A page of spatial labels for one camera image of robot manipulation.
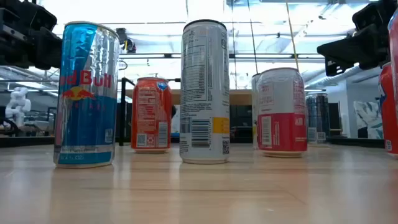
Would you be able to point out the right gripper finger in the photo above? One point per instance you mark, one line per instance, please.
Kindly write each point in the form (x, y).
(354, 49)
(334, 67)

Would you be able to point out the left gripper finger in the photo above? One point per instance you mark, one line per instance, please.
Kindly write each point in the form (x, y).
(48, 49)

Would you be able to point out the white Celsius can black lid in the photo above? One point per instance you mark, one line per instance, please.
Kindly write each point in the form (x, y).
(203, 93)
(254, 102)

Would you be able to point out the orange red soda can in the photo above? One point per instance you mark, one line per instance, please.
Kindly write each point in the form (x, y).
(151, 118)

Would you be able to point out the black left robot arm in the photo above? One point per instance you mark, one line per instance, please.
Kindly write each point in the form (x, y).
(9, 7)

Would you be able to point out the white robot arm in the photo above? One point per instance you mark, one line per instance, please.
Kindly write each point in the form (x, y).
(18, 105)

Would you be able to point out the white teal patterned panel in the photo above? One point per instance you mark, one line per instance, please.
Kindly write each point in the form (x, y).
(368, 118)

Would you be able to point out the black hanging ceiling device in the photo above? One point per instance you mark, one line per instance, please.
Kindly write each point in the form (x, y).
(126, 40)

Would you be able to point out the white red Spindrift can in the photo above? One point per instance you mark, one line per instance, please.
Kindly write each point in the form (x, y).
(281, 130)

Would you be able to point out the blue silver Red Bull can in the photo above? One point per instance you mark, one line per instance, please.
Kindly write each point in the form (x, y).
(87, 124)

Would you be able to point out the black cabinet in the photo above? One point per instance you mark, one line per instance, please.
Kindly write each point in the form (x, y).
(241, 119)

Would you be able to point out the black horizontal overhead beam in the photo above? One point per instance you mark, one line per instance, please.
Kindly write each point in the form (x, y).
(168, 56)

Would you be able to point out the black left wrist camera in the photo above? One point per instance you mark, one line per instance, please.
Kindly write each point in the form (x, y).
(42, 18)

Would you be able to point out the wooden shelf black metal frame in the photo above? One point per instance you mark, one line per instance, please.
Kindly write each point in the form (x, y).
(239, 97)

